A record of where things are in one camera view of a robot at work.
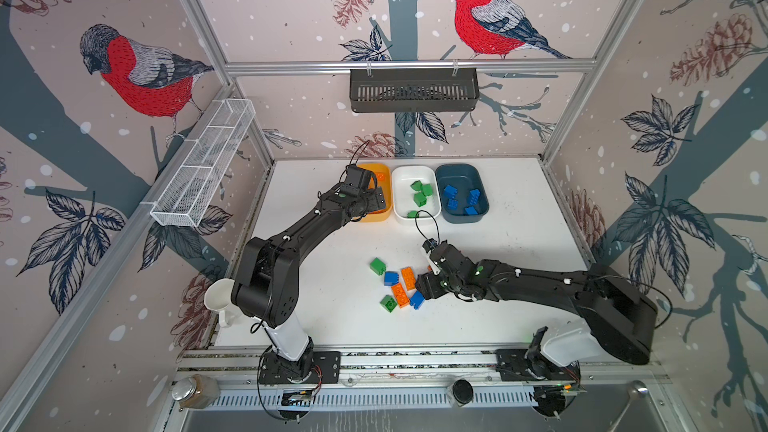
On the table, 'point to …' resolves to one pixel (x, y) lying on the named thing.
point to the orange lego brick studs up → (409, 277)
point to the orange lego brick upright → (402, 298)
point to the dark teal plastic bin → (462, 193)
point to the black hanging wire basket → (380, 94)
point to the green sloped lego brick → (413, 214)
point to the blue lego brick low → (417, 299)
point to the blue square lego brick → (450, 192)
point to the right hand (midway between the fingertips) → (422, 284)
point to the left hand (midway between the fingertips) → (370, 198)
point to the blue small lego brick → (452, 204)
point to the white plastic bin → (416, 193)
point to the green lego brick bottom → (388, 303)
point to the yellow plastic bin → (383, 168)
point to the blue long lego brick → (474, 196)
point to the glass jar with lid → (196, 392)
